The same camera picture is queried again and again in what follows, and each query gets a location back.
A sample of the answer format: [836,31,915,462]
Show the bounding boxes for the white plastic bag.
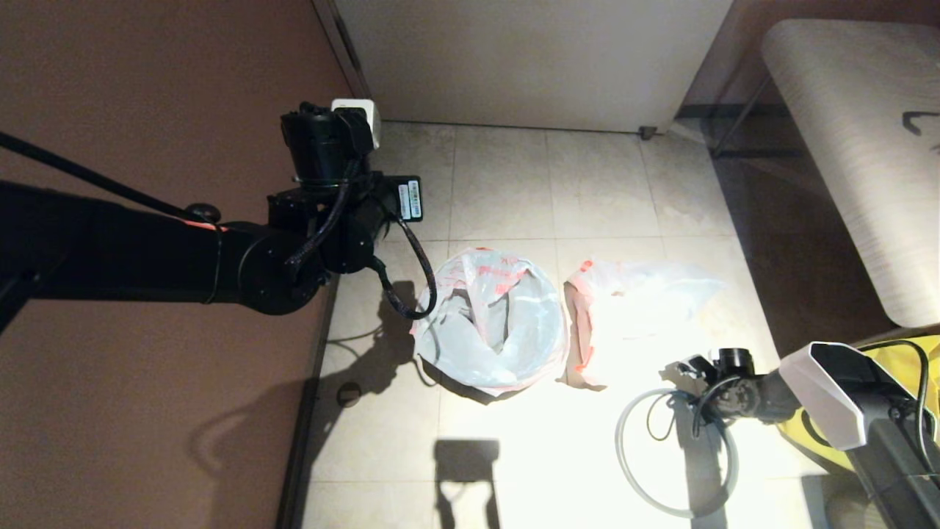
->
[564,257,728,390]

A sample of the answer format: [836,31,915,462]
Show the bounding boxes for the grey bin rim ring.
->
[615,389,739,519]

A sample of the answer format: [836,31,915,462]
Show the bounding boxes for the clear plastic bag red print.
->
[410,248,570,397]

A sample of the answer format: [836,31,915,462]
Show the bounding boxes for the yellow plastic bag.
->
[778,337,940,475]

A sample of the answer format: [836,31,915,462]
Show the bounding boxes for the black round trash bin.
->
[439,378,518,406]

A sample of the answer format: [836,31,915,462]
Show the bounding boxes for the white cabinet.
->
[334,0,735,135]

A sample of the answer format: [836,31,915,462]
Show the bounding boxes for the beige wooden table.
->
[760,20,940,329]

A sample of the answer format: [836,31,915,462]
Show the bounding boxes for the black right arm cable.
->
[646,339,940,486]

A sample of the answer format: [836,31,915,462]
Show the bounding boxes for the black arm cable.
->
[646,339,940,486]
[0,131,439,321]

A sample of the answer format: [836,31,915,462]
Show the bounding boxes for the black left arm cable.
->
[0,131,439,321]

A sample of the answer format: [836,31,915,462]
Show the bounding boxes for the grey metal furniture frame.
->
[674,73,809,161]

